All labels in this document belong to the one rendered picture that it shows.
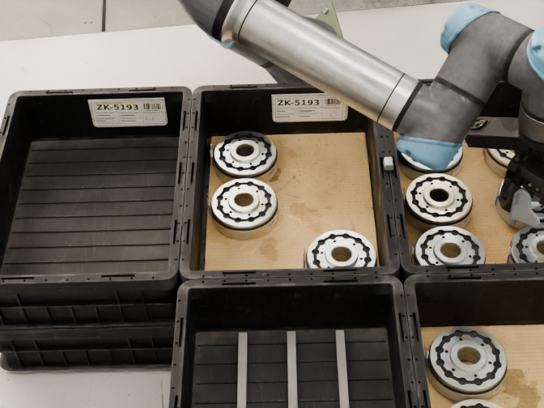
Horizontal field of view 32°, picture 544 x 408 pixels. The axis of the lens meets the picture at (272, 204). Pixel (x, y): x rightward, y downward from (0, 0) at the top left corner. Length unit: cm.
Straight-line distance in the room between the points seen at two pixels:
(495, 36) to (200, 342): 57
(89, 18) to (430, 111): 222
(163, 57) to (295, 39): 75
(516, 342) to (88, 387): 63
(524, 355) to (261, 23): 57
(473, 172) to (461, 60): 35
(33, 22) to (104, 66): 140
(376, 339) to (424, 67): 77
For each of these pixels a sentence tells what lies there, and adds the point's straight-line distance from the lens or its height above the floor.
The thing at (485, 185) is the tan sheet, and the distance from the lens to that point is 153.
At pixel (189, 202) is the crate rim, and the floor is 93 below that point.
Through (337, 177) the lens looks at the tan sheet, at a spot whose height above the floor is 83.
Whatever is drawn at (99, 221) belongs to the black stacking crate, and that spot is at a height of 83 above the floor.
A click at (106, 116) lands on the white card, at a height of 88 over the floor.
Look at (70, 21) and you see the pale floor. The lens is 333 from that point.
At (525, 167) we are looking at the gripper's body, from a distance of 134.
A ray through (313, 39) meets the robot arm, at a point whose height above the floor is 115.
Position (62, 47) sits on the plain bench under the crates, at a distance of 205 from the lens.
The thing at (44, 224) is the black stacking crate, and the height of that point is 83.
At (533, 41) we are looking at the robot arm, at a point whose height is 120.
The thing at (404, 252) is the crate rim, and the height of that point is 93.
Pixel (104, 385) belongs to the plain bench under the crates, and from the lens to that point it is 146.
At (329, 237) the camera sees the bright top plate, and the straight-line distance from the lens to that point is 139.
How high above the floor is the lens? 192
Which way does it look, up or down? 48 degrees down
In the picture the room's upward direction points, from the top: 3 degrees counter-clockwise
